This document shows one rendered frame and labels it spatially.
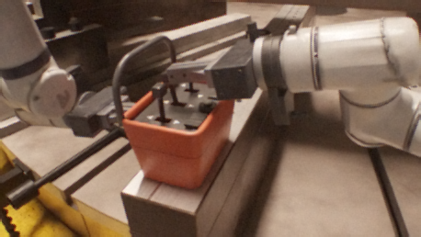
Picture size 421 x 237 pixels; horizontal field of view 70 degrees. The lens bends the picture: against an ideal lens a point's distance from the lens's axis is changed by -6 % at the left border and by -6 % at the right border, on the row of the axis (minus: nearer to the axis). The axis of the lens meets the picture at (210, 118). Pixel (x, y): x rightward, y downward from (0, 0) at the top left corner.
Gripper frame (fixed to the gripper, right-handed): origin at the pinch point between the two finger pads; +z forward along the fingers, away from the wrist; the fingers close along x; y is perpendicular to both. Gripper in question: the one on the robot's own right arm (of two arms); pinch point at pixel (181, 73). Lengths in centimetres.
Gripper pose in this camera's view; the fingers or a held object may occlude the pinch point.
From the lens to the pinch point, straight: 52.7
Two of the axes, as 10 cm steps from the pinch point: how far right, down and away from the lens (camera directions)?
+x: -3.7, 4.9, -7.9
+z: -9.0, 0.3, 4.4
